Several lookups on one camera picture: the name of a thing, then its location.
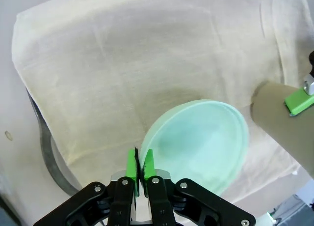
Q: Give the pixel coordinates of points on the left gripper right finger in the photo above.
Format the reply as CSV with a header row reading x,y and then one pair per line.
x,y
150,164

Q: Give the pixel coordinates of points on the mint round plate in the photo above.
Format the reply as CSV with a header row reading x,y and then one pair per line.
x,y
196,142

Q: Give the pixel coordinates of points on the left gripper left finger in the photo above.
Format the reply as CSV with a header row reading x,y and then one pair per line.
x,y
131,164

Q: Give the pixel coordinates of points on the beige cloth mat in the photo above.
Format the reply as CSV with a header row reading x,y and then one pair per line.
x,y
122,64

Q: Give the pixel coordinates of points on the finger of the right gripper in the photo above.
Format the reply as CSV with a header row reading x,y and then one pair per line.
x,y
300,100

